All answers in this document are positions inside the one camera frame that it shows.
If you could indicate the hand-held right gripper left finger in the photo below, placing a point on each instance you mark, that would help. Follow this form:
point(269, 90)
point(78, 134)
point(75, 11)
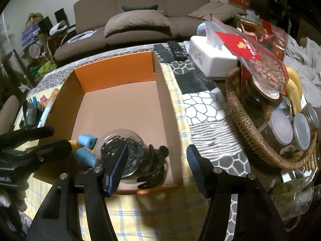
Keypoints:
point(116, 170)

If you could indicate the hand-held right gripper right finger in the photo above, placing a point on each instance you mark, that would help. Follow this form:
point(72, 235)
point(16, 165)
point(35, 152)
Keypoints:
point(198, 170)

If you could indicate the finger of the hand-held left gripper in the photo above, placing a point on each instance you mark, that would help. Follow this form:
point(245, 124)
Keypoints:
point(50, 149)
point(27, 134)

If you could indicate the yellow hair roller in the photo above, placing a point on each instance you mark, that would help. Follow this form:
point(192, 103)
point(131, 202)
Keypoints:
point(73, 145)

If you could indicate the clear jar with metal lid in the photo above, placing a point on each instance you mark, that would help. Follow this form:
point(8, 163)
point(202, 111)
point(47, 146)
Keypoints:
point(136, 155)

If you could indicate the light blue hair roller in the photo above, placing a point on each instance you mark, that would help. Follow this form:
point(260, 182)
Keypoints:
point(84, 158)

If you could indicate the black hair claw clip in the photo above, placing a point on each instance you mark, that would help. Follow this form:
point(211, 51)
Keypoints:
point(155, 165)

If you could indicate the orange cardboard box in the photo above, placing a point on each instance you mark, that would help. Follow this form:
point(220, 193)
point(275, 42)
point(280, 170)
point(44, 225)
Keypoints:
point(120, 110)

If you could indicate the grey knit cloth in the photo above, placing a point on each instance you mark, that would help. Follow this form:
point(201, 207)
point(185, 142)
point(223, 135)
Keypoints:
point(31, 113)

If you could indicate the brown chair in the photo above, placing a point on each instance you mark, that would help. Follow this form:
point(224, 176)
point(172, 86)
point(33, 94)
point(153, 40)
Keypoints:
point(8, 113)

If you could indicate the pink hair roller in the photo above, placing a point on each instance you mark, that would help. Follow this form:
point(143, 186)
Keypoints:
point(44, 99)

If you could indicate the wicker basket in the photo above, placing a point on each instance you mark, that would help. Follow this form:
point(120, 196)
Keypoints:
point(250, 135)

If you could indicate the green bag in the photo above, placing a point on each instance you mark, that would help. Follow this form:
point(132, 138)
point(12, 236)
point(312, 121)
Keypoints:
point(47, 69)

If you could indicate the round tin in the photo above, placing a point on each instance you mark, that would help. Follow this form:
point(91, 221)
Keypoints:
point(35, 50)

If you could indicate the jars with grey lids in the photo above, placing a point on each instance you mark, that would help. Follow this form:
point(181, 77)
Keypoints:
point(280, 128)

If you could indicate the purple boxes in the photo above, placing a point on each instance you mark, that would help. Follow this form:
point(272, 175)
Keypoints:
point(30, 35)

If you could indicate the brown glass jar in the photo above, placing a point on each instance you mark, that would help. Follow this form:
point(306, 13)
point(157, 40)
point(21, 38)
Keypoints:
point(265, 98)

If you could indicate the clear glass mug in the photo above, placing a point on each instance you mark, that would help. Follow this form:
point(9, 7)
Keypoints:
point(293, 200)

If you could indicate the white handheld device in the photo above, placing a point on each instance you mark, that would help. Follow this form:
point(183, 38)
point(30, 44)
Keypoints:
point(57, 27)

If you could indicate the white tissue box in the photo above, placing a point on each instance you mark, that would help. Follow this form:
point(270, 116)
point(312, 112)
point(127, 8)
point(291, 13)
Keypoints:
point(213, 60)

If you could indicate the glass jar with clear lid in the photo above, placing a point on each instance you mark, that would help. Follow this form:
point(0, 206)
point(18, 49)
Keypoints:
point(302, 130)
point(313, 116)

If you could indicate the white papers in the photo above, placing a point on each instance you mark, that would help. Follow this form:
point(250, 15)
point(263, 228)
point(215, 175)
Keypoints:
point(81, 36)

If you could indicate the black remote control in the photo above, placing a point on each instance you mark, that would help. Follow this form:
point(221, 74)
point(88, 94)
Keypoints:
point(178, 50)
point(163, 52)

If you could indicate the clear bag of nuts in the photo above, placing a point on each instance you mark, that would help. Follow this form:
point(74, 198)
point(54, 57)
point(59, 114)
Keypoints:
point(260, 62)

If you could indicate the yellow bananas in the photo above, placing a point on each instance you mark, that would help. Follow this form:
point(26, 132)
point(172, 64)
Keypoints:
point(294, 87)

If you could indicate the brown pillow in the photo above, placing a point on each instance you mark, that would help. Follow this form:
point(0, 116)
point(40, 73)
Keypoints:
point(218, 11)
point(138, 23)

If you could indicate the white crumpled sheets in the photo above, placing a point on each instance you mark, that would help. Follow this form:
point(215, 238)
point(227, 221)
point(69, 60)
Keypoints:
point(306, 65)

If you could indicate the red snack packages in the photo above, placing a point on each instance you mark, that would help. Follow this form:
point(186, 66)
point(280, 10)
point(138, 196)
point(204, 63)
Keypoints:
point(274, 39)

